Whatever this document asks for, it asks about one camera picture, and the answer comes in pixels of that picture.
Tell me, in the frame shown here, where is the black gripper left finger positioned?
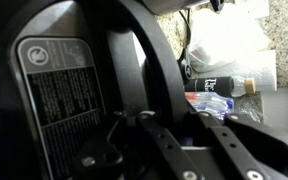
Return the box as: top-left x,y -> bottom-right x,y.
71,109 -> 205,180

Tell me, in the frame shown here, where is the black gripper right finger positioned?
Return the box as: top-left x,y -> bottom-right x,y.
196,110 -> 288,180

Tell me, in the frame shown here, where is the Fiji water bottle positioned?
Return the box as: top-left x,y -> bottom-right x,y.
184,91 -> 236,122

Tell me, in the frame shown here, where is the black bottle with white print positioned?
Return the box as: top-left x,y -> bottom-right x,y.
184,75 -> 257,98

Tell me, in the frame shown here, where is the white plastic bag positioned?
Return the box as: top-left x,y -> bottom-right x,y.
187,3 -> 272,73

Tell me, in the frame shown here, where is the black power cord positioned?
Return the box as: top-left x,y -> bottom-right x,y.
177,9 -> 195,84

